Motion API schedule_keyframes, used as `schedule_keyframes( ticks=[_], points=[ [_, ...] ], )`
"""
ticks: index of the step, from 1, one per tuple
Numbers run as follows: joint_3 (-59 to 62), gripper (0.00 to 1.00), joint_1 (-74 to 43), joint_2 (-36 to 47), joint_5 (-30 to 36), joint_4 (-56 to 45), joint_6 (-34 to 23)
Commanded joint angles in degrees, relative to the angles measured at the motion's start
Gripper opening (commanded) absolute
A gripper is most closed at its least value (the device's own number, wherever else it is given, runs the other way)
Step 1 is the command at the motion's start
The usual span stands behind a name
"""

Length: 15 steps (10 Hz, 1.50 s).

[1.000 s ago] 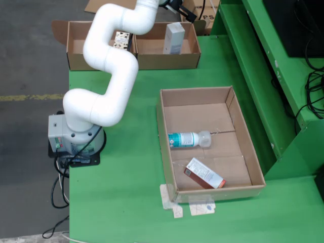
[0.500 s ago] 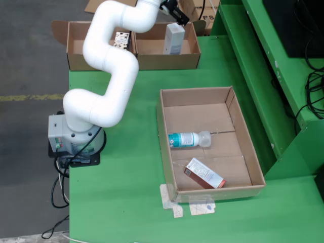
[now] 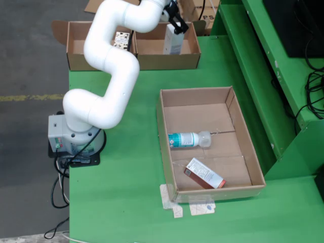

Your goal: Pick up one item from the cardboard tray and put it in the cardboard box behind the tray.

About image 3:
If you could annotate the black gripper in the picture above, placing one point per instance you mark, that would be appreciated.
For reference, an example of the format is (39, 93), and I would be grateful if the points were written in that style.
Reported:
(172, 10)

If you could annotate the white d'Alba carton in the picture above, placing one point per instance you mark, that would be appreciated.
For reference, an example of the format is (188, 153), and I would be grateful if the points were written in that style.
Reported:
(173, 43)

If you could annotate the grey robot base box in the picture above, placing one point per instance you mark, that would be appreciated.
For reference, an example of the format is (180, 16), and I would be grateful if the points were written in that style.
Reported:
(57, 131)

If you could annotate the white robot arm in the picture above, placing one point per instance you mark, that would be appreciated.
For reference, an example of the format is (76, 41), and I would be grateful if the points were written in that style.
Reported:
(114, 63)

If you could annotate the white box black spots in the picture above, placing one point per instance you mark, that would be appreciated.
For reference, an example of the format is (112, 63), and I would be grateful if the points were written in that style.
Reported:
(122, 39)

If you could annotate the flattened cardboard sheet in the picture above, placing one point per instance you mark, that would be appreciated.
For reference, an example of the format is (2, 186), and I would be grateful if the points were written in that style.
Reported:
(93, 6)

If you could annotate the shallow cardboard tray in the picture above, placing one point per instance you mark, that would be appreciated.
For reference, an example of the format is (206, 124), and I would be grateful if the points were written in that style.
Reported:
(202, 119)

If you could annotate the stacked floor cartons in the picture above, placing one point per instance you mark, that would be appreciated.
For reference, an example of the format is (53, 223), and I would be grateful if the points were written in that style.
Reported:
(197, 12)

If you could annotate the green metal shelf unit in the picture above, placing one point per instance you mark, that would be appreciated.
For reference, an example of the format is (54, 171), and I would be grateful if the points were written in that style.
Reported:
(240, 63)

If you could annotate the black computer monitor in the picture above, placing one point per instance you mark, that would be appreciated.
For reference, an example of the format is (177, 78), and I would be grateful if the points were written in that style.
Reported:
(291, 25)

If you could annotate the white bottle teal label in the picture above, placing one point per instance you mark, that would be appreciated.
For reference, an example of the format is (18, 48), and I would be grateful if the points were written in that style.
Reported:
(184, 140)

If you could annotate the white and red carton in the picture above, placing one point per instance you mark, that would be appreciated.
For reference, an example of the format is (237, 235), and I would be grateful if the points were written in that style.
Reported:
(205, 174)

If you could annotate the clear tape patch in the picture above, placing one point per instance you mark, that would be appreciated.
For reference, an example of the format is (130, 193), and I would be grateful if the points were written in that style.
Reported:
(167, 195)

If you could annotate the wide white sticker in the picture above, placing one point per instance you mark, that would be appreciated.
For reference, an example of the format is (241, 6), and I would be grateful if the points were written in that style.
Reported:
(202, 208)

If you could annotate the small white sticker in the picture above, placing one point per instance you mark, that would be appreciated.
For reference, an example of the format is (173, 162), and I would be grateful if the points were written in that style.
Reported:
(177, 211)

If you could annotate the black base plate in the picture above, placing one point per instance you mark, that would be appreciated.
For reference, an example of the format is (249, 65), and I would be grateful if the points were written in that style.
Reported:
(86, 162)

